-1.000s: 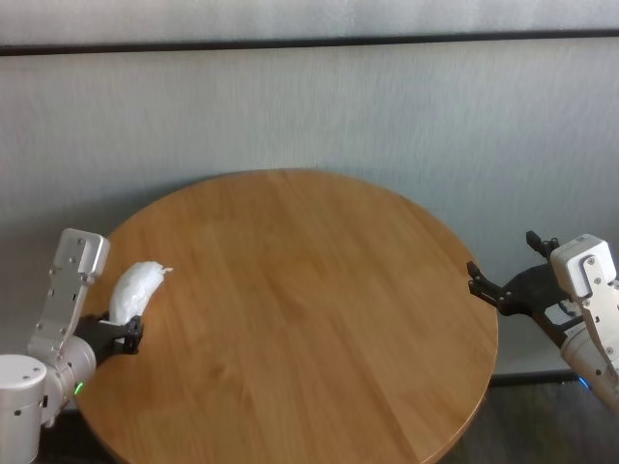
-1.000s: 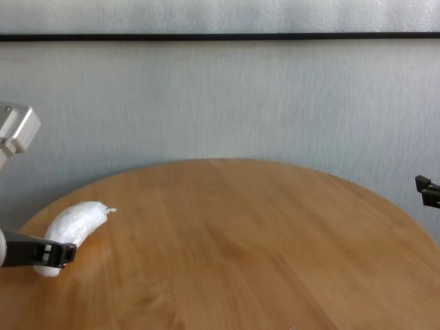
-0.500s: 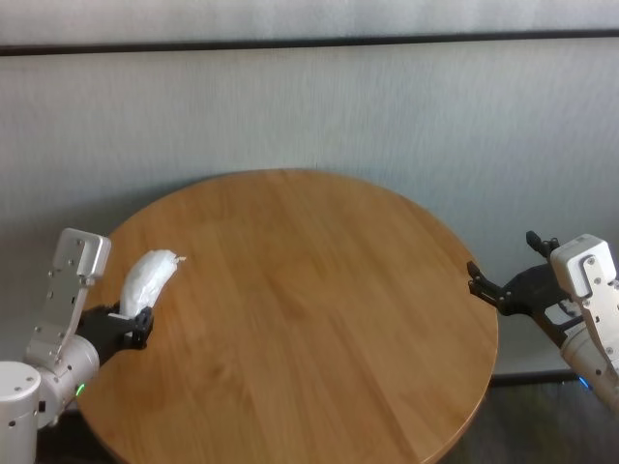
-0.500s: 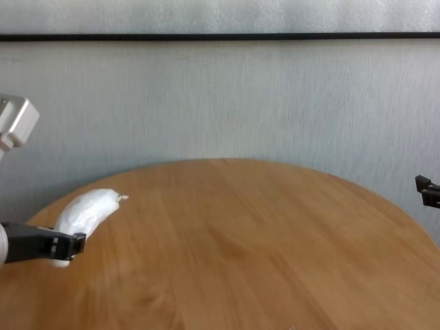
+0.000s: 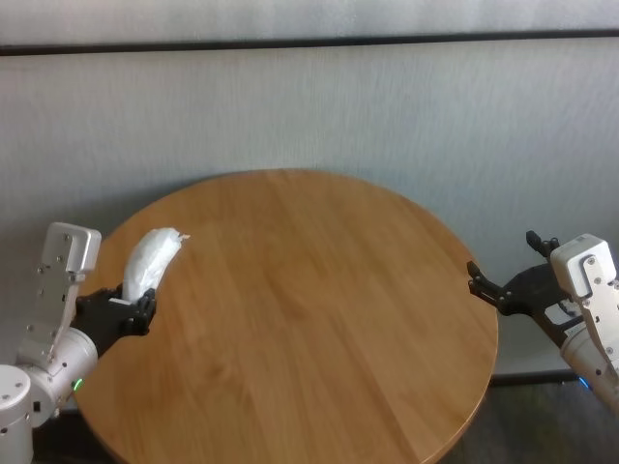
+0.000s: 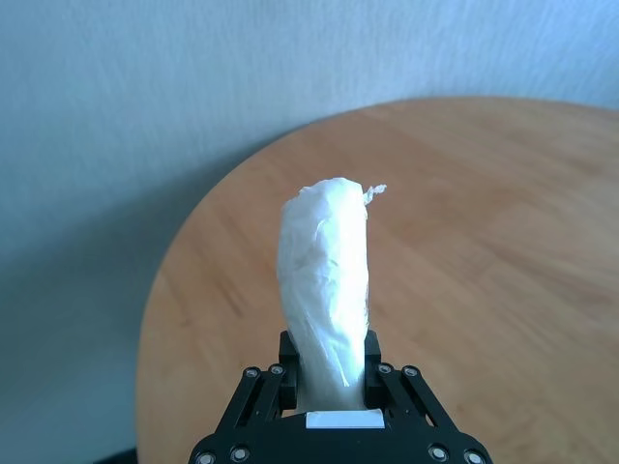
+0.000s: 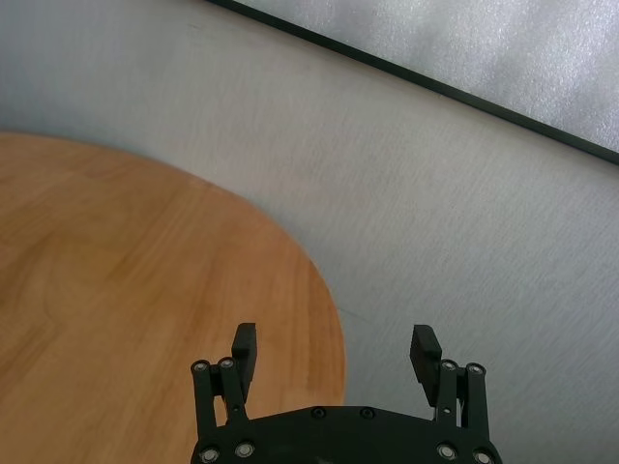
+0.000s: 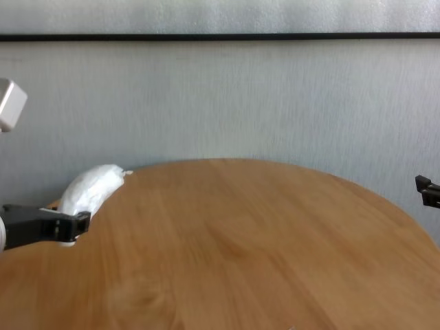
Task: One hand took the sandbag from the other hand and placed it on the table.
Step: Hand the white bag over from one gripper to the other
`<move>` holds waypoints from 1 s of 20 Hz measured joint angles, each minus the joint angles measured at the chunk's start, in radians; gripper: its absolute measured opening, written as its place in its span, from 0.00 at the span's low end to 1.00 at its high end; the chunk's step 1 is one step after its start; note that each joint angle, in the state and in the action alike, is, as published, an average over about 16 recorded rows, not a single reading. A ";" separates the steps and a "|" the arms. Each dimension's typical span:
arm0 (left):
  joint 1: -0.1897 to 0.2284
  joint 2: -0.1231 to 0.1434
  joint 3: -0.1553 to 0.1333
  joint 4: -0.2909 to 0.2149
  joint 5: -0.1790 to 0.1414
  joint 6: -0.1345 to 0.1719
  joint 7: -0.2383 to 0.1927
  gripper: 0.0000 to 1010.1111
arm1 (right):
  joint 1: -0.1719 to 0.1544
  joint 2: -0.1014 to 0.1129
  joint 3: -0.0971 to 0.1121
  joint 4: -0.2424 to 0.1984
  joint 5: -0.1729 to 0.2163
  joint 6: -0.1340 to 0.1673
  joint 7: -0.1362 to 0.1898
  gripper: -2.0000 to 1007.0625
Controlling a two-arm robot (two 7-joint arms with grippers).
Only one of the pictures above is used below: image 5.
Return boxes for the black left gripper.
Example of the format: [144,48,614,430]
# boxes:
[72,285,160,360]

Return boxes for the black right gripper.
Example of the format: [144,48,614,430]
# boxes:
[466,230,589,350]

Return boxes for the white plastic-wrapped sandbag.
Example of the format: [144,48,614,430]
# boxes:
[120,225,192,304]

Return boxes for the black floor baseboard strip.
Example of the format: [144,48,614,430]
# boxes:
[490,368,589,388]

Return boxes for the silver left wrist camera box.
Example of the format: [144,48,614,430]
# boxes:
[16,221,103,376]

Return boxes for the black wall rail strip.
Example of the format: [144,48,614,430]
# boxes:
[0,27,619,57]

